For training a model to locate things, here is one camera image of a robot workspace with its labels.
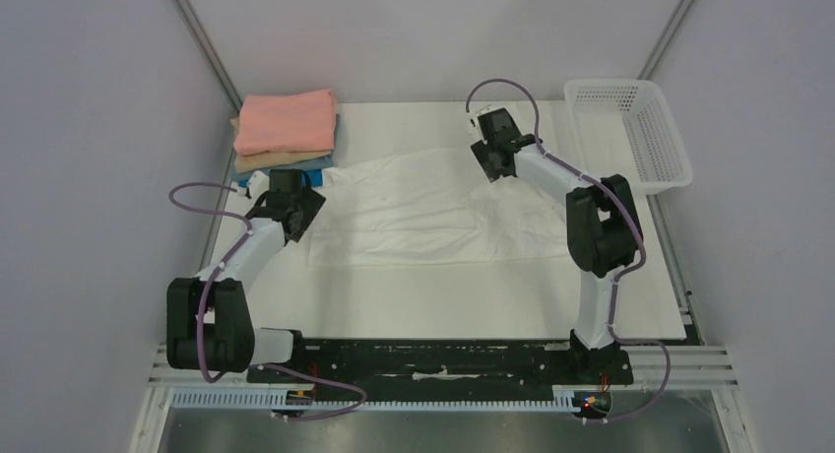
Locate white plastic basket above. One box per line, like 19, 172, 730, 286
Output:
563, 79, 693, 195

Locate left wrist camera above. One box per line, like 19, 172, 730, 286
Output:
236, 170, 270, 200

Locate white t shirt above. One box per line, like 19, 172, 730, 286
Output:
305, 148, 568, 267

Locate blue folded t shirt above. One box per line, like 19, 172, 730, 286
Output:
232, 169, 324, 188

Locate white cable duct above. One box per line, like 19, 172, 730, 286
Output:
171, 387, 611, 414

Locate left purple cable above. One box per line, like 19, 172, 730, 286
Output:
167, 180, 368, 423

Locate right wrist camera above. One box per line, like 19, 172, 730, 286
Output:
466, 113, 483, 141

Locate aluminium frame rails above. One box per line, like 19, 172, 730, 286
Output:
129, 322, 751, 452

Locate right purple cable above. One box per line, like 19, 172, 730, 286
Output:
465, 78, 672, 426

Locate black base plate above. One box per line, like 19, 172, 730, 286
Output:
286, 338, 634, 403

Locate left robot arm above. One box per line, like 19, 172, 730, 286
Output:
165, 169, 326, 382

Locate purple cable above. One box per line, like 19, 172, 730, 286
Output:
167, 180, 368, 423
465, 78, 672, 426

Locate pink folded t shirt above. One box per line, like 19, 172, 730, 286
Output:
233, 89, 337, 156

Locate beige folded t shirt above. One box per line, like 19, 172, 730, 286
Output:
233, 149, 332, 173

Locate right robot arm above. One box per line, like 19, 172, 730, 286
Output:
468, 106, 646, 382

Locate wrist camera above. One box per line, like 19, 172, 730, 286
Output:
466, 113, 483, 141
236, 170, 270, 200

